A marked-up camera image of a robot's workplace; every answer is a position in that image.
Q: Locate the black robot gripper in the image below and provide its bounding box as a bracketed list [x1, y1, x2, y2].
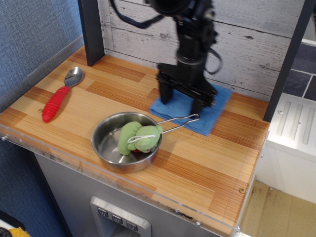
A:
[157, 55, 217, 119]

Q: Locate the blue cloth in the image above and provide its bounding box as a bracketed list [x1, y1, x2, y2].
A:
[149, 85, 232, 136]

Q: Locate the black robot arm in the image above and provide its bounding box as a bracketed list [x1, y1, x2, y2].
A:
[148, 0, 217, 114]

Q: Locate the green plush toy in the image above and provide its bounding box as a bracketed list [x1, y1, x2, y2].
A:
[118, 121, 163, 156]

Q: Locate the stainless steel saucepan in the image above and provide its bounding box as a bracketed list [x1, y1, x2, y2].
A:
[91, 112, 200, 173]

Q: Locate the white ridged side unit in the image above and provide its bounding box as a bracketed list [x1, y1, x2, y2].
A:
[256, 93, 316, 203]

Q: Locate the silver button control panel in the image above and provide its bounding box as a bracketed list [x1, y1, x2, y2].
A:
[90, 196, 152, 237]

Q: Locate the yellow object bottom left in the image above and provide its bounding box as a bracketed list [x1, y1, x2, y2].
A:
[9, 228, 31, 237]

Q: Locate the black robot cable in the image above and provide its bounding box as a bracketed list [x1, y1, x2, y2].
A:
[109, 0, 223, 76]

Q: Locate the red handled metal spoon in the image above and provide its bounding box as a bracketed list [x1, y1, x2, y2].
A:
[42, 67, 83, 122]

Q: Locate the dark grey left post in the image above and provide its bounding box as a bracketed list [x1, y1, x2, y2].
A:
[78, 0, 105, 66]

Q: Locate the dark grey post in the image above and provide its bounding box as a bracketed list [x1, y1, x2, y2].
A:
[263, 0, 316, 122]
[78, 0, 105, 66]

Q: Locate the dark grey right post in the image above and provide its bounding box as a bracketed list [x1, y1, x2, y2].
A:
[263, 0, 316, 122]

